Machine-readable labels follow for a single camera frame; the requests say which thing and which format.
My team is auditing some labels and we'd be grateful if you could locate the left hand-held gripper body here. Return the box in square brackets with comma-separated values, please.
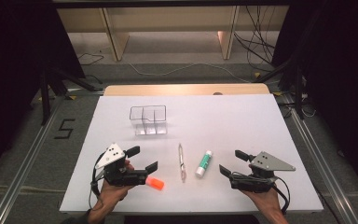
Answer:
[90, 142, 149, 188]

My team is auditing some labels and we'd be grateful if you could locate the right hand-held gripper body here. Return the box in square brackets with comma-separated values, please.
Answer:
[228, 150, 296, 194]

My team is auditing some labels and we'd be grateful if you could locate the green and white glue stick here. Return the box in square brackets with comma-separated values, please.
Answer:
[195, 149, 213, 179]

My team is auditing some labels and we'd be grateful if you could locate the clear pen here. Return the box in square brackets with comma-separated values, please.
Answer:
[178, 143, 187, 184]

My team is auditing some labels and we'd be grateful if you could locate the clear plastic organizer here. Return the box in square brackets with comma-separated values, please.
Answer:
[129, 105, 168, 136]

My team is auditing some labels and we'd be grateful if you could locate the person's right hand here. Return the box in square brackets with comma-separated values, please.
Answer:
[241, 162, 282, 213]

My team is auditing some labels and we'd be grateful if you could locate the person's left hand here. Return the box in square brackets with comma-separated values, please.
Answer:
[99, 158, 136, 207]

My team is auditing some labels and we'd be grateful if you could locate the white board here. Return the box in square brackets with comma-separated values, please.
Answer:
[59, 93, 324, 216]

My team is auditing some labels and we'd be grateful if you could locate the wooden table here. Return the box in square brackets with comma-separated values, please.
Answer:
[103, 83, 270, 97]

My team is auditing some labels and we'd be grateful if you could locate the black metal stand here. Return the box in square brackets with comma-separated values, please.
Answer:
[255, 46, 310, 120]
[38, 66, 104, 126]

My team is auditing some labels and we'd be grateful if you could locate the black curtain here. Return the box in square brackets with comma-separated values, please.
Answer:
[0, 0, 87, 185]
[271, 0, 358, 190]

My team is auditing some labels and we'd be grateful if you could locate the light wooden desk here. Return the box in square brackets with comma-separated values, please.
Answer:
[55, 5, 291, 62]

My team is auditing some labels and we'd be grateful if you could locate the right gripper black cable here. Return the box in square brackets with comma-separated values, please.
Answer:
[273, 175, 292, 217]

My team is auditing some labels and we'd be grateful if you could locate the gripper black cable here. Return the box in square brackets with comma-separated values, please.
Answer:
[273, 175, 292, 217]
[88, 151, 107, 210]

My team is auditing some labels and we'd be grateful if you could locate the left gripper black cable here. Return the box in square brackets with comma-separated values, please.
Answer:
[88, 151, 107, 210]

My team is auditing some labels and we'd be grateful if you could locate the aluminum floor rail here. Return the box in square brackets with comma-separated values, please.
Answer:
[0, 95, 67, 224]
[283, 92, 358, 224]

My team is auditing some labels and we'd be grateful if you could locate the white floor cable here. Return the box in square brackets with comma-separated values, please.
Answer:
[127, 62, 254, 84]

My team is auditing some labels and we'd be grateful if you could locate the black floor cable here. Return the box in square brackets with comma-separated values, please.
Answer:
[76, 51, 105, 67]

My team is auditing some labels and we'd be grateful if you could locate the bundle of black cables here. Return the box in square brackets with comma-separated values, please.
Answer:
[233, 5, 278, 67]

